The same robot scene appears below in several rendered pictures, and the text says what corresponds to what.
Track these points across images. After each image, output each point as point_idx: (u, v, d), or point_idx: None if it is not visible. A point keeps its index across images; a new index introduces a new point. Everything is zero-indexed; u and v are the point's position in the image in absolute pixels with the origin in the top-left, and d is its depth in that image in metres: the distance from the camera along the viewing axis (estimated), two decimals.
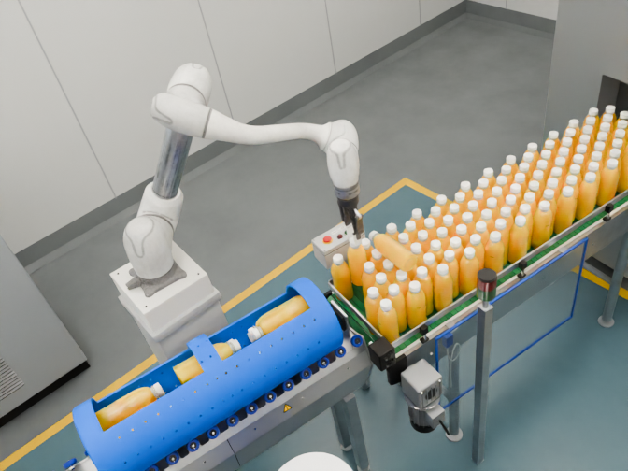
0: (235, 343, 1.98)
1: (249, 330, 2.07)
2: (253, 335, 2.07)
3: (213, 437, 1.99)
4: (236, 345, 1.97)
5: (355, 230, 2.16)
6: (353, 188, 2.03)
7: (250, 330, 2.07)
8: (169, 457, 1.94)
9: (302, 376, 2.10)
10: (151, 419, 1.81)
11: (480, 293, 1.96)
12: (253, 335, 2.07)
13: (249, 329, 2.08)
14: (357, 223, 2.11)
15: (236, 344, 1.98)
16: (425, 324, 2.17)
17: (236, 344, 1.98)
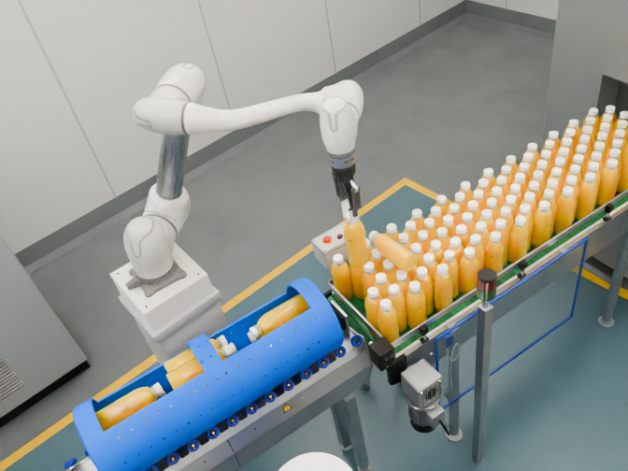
0: (228, 351, 1.99)
1: (250, 328, 2.08)
2: (254, 334, 2.07)
3: (213, 437, 1.99)
4: (229, 353, 1.99)
5: (351, 206, 1.91)
6: (349, 155, 1.78)
7: (251, 328, 2.08)
8: (169, 457, 1.94)
9: (302, 376, 2.10)
10: (151, 419, 1.81)
11: (480, 293, 1.96)
12: (254, 334, 2.07)
13: (249, 328, 2.08)
14: (353, 197, 1.86)
15: (229, 352, 1.99)
16: (425, 324, 2.17)
17: (229, 352, 1.99)
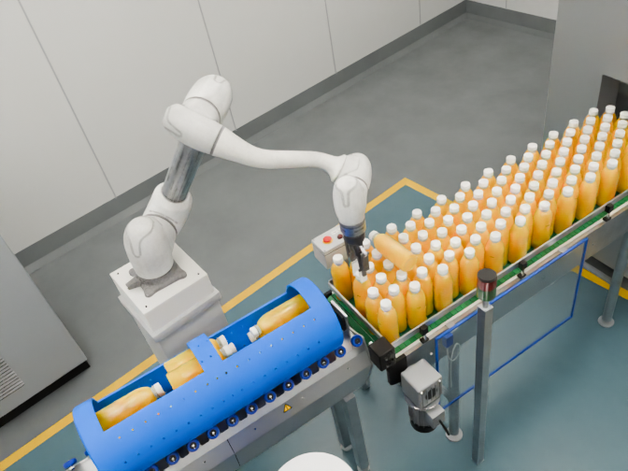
0: (228, 351, 1.99)
1: (250, 328, 2.08)
2: (254, 334, 2.07)
3: (213, 437, 1.99)
4: (229, 353, 1.99)
5: (361, 266, 2.10)
6: (360, 225, 1.97)
7: (251, 328, 2.08)
8: (169, 457, 1.94)
9: (302, 376, 2.10)
10: (151, 419, 1.81)
11: (480, 293, 1.96)
12: (254, 334, 2.07)
13: (249, 328, 2.08)
14: (363, 261, 2.05)
15: (229, 352, 1.99)
16: (425, 324, 2.17)
17: (229, 352, 1.99)
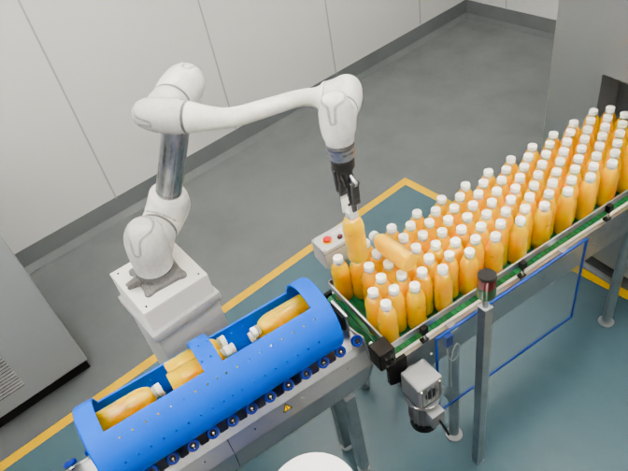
0: (228, 351, 1.98)
1: (250, 328, 2.08)
2: (254, 334, 2.07)
3: (213, 437, 1.99)
4: (229, 353, 1.99)
5: (350, 200, 1.90)
6: (349, 149, 1.77)
7: (251, 328, 2.08)
8: (169, 457, 1.94)
9: (302, 376, 2.10)
10: (151, 419, 1.81)
11: (480, 293, 1.96)
12: (254, 334, 2.07)
13: (249, 328, 2.08)
14: (352, 192, 1.85)
15: (229, 352, 1.99)
16: (425, 324, 2.17)
17: (229, 352, 1.99)
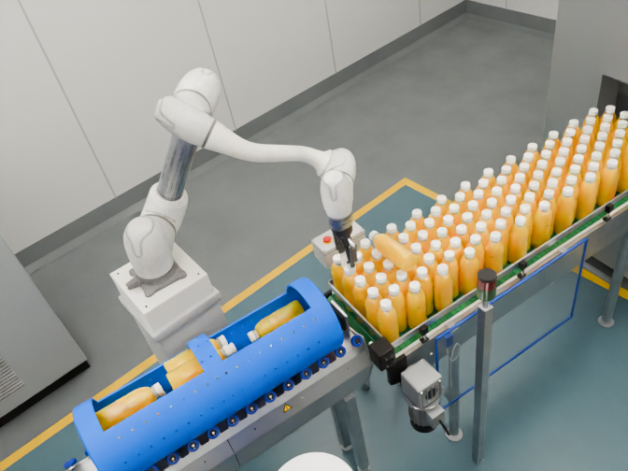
0: (228, 351, 1.99)
1: None
2: None
3: (213, 437, 1.99)
4: (229, 353, 1.99)
5: (349, 259, 2.16)
6: (347, 219, 2.03)
7: None
8: (169, 457, 1.94)
9: (302, 376, 2.10)
10: (151, 419, 1.81)
11: (480, 293, 1.96)
12: None
13: None
14: (350, 253, 2.12)
15: (229, 352, 1.99)
16: (425, 324, 2.17)
17: (229, 352, 1.99)
